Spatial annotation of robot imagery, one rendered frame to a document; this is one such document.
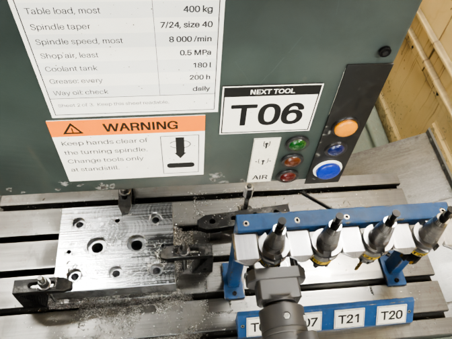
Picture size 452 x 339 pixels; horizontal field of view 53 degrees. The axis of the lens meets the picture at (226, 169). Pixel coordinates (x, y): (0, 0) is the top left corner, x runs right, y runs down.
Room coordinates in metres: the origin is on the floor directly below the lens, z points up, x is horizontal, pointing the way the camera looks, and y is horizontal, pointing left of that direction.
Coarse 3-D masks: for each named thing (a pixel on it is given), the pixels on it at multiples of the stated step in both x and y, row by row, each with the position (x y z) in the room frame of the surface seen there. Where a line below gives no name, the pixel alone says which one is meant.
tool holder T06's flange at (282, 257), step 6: (264, 234) 0.43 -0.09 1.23; (288, 240) 0.43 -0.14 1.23; (258, 246) 0.41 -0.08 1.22; (288, 246) 0.41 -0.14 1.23; (264, 252) 0.39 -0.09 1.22; (282, 252) 0.40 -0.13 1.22; (288, 252) 0.40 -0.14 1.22; (264, 258) 0.39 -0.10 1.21; (270, 258) 0.38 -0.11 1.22; (276, 258) 0.39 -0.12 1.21; (282, 258) 0.39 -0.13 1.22
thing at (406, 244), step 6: (402, 222) 0.50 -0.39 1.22; (396, 228) 0.49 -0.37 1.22; (402, 228) 0.49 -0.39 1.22; (408, 228) 0.49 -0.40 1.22; (396, 234) 0.47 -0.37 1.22; (402, 234) 0.47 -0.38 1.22; (408, 234) 0.47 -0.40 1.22; (396, 240) 0.46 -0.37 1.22; (402, 240) 0.46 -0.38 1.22; (408, 240) 0.46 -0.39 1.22; (396, 246) 0.44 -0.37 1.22; (402, 246) 0.44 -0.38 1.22; (408, 246) 0.45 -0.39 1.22; (414, 246) 0.45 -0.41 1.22; (402, 252) 0.43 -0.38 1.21; (408, 252) 0.43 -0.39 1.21
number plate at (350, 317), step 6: (336, 312) 0.38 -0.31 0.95; (342, 312) 0.38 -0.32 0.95; (348, 312) 0.39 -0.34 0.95; (354, 312) 0.39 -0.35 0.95; (360, 312) 0.39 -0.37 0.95; (336, 318) 0.37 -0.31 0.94; (342, 318) 0.37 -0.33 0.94; (348, 318) 0.38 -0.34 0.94; (354, 318) 0.38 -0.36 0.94; (360, 318) 0.38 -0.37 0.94; (336, 324) 0.36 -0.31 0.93; (342, 324) 0.36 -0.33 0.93; (348, 324) 0.37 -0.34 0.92; (354, 324) 0.37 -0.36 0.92; (360, 324) 0.37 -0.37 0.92
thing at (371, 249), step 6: (366, 228) 0.47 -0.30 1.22; (366, 234) 0.46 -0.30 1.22; (366, 240) 0.44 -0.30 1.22; (390, 240) 0.45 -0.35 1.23; (366, 246) 0.44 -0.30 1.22; (372, 246) 0.43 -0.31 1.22; (390, 246) 0.44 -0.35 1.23; (372, 252) 0.43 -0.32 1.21; (378, 252) 0.43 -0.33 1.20; (384, 252) 0.42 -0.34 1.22
